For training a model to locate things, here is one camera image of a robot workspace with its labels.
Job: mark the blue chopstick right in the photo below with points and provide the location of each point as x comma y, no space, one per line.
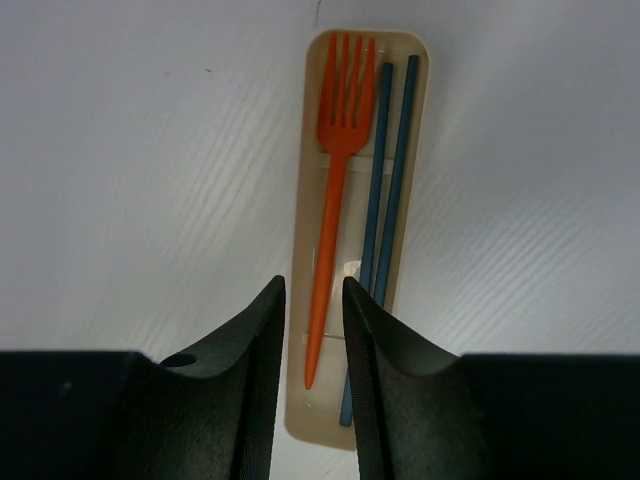
393,203

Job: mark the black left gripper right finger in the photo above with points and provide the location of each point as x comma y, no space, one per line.
413,410

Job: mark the beige utensil case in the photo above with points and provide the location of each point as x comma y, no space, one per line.
322,415

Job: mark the orange plastic fork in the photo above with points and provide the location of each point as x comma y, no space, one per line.
342,128

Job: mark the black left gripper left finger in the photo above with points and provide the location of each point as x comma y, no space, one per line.
211,418

